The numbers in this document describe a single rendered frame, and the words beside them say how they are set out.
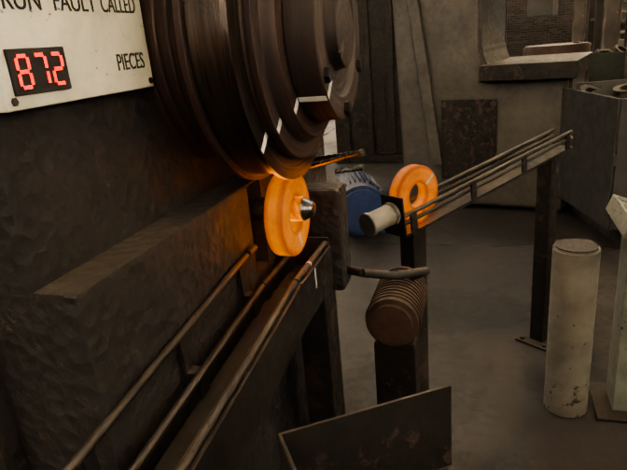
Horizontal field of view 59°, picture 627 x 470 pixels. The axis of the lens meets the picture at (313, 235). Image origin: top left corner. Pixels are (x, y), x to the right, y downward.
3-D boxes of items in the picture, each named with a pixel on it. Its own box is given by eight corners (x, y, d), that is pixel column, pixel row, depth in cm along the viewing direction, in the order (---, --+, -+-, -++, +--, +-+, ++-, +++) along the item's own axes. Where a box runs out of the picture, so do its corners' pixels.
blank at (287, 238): (257, 188, 92) (275, 188, 91) (288, 159, 105) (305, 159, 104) (270, 270, 98) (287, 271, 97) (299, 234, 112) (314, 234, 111)
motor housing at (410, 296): (373, 484, 145) (361, 298, 128) (387, 429, 165) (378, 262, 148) (424, 491, 141) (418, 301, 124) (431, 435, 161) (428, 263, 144)
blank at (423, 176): (407, 233, 149) (416, 236, 146) (378, 198, 139) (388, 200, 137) (437, 188, 152) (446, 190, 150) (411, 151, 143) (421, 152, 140)
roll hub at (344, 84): (341, 34, 107) (320, 155, 95) (301, -109, 83) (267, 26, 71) (370, 32, 105) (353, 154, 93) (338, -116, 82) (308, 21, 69)
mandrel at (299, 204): (222, 223, 103) (219, 200, 102) (232, 216, 107) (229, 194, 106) (311, 224, 98) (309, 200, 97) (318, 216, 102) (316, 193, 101)
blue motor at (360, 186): (337, 246, 314) (332, 186, 303) (328, 216, 368) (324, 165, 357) (391, 241, 315) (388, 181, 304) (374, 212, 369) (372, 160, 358)
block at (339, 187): (300, 290, 129) (289, 190, 121) (310, 276, 136) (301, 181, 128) (345, 293, 126) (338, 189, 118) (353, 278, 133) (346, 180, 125)
